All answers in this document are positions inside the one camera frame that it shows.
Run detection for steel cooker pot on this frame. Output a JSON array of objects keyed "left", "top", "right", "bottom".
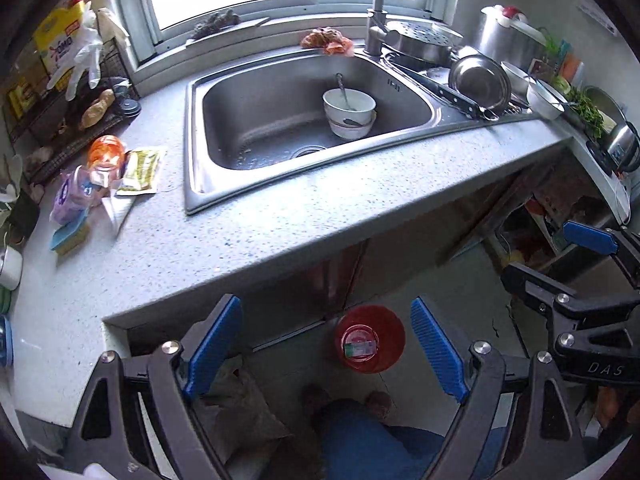
[{"left": 582, "top": 85, "right": 640, "bottom": 173}]

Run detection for small white bowl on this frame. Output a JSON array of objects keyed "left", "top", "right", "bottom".
[
  {"left": 500, "top": 61, "right": 538, "bottom": 96},
  {"left": 526, "top": 79, "right": 568, "bottom": 121}
]

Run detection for orange rag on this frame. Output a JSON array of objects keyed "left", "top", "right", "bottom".
[{"left": 300, "top": 26, "right": 356, "bottom": 57}]

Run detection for colourful packets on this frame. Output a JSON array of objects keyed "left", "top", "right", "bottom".
[{"left": 530, "top": 40, "right": 583, "bottom": 86}]

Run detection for steel pot with perforated lid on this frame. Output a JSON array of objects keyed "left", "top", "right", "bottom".
[{"left": 382, "top": 20, "right": 466, "bottom": 68}]

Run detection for steel faucet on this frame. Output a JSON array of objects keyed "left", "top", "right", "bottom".
[{"left": 364, "top": 0, "right": 396, "bottom": 57}]

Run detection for yellow detergent bag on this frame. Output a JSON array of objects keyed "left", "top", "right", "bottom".
[{"left": 32, "top": 0, "right": 88, "bottom": 73}]

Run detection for yellow blue sponge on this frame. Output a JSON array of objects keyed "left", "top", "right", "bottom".
[{"left": 49, "top": 220, "right": 92, "bottom": 256}]

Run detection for pink purple plastic packet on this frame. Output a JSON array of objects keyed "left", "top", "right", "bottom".
[{"left": 50, "top": 165, "right": 108, "bottom": 226}]

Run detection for white sack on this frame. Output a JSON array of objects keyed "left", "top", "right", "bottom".
[{"left": 192, "top": 355, "right": 301, "bottom": 471}]

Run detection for person's blue trouser legs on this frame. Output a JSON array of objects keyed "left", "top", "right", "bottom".
[{"left": 315, "top": 400, "right": 506, "bottom": 480}]

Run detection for yellow foil packet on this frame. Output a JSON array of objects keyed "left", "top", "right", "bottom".
[{"left": 116, "top": 146, "right": 168, "bottom": 196}]

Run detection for dark steel wool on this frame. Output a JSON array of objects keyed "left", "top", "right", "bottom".
[{"left": 190, "top": 9, "right": 241, "bottom": 41}]

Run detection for person's left shoe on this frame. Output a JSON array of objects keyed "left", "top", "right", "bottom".
[{"left": 302, "top": 384, "right": 331, "bottom": 413}]

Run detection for orange plastic wrapper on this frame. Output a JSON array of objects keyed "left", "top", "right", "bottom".
[{"left": 87, "top": 135, "right": 126, "bottom": 171}]

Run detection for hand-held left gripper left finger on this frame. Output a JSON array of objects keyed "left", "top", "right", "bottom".
[{"left": 62, "top": 294, "right": 244, "bottom": 480}]

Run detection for metal spoon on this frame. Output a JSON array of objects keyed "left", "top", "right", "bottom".
[{"left": 335, "top": 73, "right": 358, "bottom": 111}]

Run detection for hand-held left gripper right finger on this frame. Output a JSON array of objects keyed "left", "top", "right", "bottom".
[{"left": 410, "top": 296, "right": 588, "bottom": 480}]

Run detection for steel plate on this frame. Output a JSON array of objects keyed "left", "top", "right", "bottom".
[{"left": 448, "top": 54, "right": 513, "bottom": 113}]

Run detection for stainless steel sink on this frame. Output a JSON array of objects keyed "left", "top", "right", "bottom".
[{"left": 182, "top": 50, "right": 543, "bottom": 216}]

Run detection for steel cabinet door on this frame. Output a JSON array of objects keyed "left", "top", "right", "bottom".
[{"left": 250, "top": 240, "right": 501, "bottom": 351}]

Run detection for steel kettle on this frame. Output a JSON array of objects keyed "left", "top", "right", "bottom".
[{"left": 472, "top": 5, "right": 546, "bottom": 73}]

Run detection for black handled knife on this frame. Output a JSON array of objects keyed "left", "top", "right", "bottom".
[{"left": 385, "top": 57, "right": 498, "bottom": 121}]

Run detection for black wire rack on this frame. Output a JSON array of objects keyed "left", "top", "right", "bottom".
[{"left": 5, "top": 35, "right": 141, "bottom": 186}]

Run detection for white cup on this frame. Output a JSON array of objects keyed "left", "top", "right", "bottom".
[{"left": 0, "top": 245, "right": 25, "bottom": 291}]

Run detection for window frame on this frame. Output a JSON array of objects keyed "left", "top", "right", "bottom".
[{"left": 107, "top": 0, "right": 466, "bottom": 68}]

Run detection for white paper packet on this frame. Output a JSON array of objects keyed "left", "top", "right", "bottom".
[{"left": 102, "top": 192, "right": 138, "bottom": 236}]

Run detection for tan bread roll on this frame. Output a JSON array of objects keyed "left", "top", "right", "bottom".
[{"left": 80, "top": 89, "right": 116, "bottom": 130}]

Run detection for translucent white glove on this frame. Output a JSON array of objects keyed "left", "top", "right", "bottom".
[{"left": 47, "top": 7, "right": 131, "bottom": 101}]

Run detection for green vegetables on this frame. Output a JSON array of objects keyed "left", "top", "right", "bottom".
[{"left": 565, "top": 85, "right": 608, "bottom": 138}]

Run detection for black round sink stopper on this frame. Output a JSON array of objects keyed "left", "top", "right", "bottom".
[{"left": 112, "top": 77, "right": 142, "bottom": 118}]

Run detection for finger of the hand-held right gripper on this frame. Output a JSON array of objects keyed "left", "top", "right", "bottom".
[
  {"left": 501, "top": 262, "right": 640, "bottom": 332},
  {"left": 562, "top": 221, "right": 640, "bottom": 290}
]

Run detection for person's right shoe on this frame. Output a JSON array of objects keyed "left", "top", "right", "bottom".
[{"left": 365, "top": 391, "right": 393, "bottom": 418}]

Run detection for red trash bin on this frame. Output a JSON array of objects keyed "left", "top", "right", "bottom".
[{"left": 334, "top": 305, "right": 407, "bottom": 374}]

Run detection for person's shoe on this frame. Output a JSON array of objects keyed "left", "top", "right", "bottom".
[
  {"left": 302, "top": 384, "right": 331, "bottom": 413},
  {"left": 365, "top": 391, "right": 393, "bottom": 418}
]

